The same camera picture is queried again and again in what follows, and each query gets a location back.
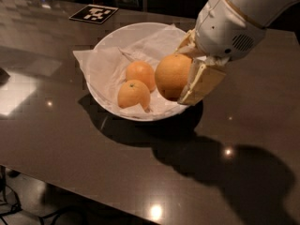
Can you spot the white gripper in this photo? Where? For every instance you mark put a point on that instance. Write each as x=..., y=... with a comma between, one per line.
x=225, y=27

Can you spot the orange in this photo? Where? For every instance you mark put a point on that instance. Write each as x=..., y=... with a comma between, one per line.
x=171, y=75
x=133, y=92
x=142, y=71

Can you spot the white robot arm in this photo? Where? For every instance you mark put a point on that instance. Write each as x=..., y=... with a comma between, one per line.
x=262, y=12

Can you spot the white bowl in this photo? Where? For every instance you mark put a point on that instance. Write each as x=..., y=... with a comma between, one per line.
x=125, y=38

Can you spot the white paper napkin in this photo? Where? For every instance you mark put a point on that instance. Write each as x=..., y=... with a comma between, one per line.
x=106, y=66

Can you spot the black white fiducial marker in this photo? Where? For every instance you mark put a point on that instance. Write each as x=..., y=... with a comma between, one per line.
x=93, y=14

